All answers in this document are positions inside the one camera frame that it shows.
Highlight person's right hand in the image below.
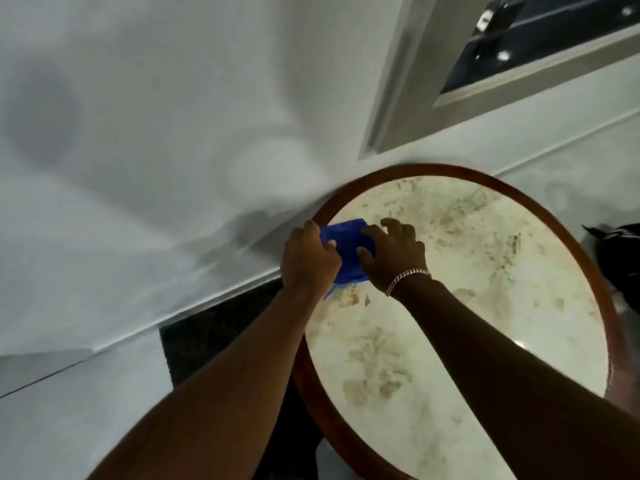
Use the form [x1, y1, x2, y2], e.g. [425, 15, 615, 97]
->
[356, 218, 430, 294]

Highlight person's left hand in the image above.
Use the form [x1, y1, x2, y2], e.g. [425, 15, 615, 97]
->
[280, 220, 343, 298]

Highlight blue mesh pouch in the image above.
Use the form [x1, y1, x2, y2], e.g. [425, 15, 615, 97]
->
[320, 219, 377, 300]

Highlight person's right forearm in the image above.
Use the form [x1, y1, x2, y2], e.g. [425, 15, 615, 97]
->
[387, 275, 640, 480]

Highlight person's left forearm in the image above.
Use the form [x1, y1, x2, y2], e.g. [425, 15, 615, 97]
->
[86, 285, 335, 480]

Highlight round marble table wooden rim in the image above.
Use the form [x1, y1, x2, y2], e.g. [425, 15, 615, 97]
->
[292, 163, 629, 480]

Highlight white framed window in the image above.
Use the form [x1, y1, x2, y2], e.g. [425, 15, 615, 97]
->
[358, 0, 640, 160]

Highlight black bag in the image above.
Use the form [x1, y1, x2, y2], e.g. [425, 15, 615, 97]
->
[581, 223, 640, 315]

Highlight silver chain bracelet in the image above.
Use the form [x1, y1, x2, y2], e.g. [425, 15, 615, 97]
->
[384, 268, 432, 297]

